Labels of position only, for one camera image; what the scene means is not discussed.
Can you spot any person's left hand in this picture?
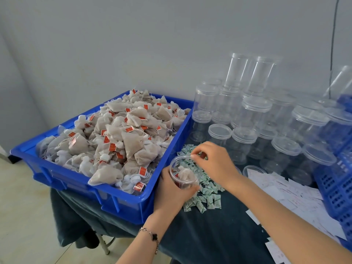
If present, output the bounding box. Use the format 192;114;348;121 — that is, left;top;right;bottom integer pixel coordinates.
153;165;201;219

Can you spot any person's right hand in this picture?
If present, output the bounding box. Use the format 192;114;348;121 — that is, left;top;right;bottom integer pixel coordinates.
191;141;244;190

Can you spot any white mesh tea bag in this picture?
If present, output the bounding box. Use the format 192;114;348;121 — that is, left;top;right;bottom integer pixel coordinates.
175;166;198;187

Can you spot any pile of green desiccant packets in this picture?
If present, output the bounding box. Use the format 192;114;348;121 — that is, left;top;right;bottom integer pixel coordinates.
177;143;226;213

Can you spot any stack of clear lids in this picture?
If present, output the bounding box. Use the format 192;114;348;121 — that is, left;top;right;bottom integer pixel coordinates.
242;164;268;177

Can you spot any clear jar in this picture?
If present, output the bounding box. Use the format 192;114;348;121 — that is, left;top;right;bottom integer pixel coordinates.
168;155;200;190

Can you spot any group of lidded jars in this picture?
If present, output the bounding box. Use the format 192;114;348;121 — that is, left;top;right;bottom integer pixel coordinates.
191;52;352;187

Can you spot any pile of tea bags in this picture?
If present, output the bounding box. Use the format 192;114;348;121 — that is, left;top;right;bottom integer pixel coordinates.
36;89;190;194

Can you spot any pile of white label papers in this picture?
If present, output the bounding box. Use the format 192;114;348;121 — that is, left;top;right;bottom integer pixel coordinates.
245;168;348;264

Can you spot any blue slatted crate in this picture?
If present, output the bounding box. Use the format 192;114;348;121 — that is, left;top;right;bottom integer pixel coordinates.
313;95;352;252

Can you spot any person's left forearm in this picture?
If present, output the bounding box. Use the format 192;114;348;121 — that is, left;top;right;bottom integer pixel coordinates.
115;213;177;264

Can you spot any person's right forearm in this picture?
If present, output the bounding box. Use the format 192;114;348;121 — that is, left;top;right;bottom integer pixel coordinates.
225;173;352;264

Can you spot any metal table leg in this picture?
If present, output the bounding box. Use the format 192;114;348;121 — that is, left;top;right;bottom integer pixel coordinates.
95;234;111;255

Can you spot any blue plastic tray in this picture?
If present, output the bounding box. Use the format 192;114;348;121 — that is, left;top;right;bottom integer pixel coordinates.
11;89;194;225

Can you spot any thin beaded bracelet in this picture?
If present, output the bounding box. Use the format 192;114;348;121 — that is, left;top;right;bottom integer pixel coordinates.
139;226;160;253

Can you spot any black cable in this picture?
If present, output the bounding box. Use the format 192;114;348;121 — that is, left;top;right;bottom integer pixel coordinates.
328;0;341;83

